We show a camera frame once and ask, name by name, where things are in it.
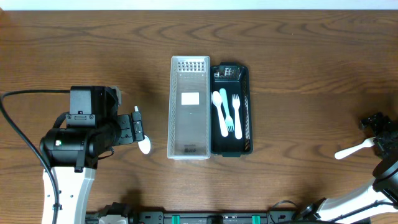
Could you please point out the pink plastic spoon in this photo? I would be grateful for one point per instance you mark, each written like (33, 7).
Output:
(217, 101)

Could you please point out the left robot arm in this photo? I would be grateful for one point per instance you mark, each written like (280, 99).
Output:
(73, 153)

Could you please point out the white plastic fork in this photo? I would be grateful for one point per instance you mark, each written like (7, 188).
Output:
(369, 142)

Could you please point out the black plastic basket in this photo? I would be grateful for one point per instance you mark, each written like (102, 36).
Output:
(234, 78)

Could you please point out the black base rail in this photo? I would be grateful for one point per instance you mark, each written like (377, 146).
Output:
(122, 213)

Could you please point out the pink-white plastic fork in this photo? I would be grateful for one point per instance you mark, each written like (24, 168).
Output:
(237, 125)

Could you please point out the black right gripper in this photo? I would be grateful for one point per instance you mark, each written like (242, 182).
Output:
(382, 134)

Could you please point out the white plastic spoon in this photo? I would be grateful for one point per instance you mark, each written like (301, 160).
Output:
(144, 145)

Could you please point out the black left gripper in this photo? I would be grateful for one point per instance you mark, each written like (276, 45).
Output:
(137, 126)

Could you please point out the light green plastic fork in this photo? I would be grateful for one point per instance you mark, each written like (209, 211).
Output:
(228, 118)

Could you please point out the clear plastic basket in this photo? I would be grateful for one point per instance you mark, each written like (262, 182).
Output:
(189, 135)

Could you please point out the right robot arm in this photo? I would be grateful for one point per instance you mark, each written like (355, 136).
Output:
(376, 197)

